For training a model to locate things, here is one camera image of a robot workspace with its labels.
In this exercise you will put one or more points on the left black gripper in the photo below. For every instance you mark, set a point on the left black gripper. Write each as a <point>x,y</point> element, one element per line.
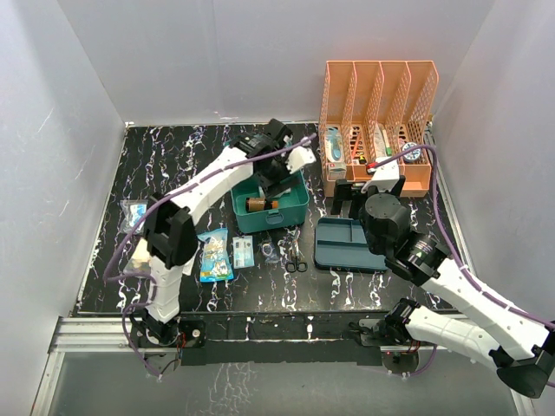
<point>271,186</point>

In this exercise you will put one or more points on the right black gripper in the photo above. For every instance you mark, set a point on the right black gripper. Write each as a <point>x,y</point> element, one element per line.
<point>348,191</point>

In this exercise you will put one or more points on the brown bottle orange cap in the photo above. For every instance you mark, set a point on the brown bottle orange cap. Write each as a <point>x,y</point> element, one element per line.
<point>260,204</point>

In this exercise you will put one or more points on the green medicine kit box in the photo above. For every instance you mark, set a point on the green medicine kit box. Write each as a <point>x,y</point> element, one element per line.
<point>286,210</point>

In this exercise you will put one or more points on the blue cotton swab bag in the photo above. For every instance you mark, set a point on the blue cotton swab bag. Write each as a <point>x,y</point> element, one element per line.
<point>215,263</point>

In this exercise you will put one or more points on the clear bag blue items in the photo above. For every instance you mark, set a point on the clear bag blue items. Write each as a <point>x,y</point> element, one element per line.
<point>132,211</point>

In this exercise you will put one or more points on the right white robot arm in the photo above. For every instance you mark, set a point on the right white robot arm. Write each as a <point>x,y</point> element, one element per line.
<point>496,333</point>

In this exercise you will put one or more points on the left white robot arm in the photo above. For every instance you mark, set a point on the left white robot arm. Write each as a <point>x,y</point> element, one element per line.
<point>170,226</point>

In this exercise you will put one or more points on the small white red box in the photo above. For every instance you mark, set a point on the small white red box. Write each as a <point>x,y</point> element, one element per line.
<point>336,170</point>

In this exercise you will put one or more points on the blue brush blister pack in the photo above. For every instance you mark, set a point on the blue brush blister pack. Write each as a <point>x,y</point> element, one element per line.
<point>333,145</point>

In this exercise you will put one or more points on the red pencil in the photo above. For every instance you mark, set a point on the red pencil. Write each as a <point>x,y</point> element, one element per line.
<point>355,142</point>

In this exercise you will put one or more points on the blue divided tray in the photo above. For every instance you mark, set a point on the blue divided tray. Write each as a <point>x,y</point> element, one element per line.
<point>340,243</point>

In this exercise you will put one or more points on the white tube in organizer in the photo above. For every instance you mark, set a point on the white tube in organizer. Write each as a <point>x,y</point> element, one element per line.
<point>381,143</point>

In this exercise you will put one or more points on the white blue bandage box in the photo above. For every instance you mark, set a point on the white blue bandage box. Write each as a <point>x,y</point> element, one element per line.
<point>243,254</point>

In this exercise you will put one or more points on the clear bag with rubber bands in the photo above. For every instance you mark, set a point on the clear bag with rubber bands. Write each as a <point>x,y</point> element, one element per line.
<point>269,251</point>

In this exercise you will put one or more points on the round blue white tin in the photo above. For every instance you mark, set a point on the round blue white tin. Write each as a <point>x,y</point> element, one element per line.
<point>413,153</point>

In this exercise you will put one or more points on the orange file organizer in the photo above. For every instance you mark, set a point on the orange file organizer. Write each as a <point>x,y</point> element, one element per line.
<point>371,110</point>

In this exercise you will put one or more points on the beige bandage pack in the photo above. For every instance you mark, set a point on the beige bandage pack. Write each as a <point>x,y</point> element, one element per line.
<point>140,260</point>

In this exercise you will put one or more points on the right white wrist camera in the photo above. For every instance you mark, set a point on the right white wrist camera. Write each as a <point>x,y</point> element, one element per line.
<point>386,179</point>

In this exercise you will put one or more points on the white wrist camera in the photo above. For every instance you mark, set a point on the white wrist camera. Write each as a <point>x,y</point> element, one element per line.
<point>298,158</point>
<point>386,179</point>

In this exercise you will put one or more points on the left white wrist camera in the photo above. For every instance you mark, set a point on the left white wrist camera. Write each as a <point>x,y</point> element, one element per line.
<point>298,158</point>

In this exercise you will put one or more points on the black handled scissors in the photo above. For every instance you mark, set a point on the black handled scissors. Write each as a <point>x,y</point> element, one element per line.
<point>295,261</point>

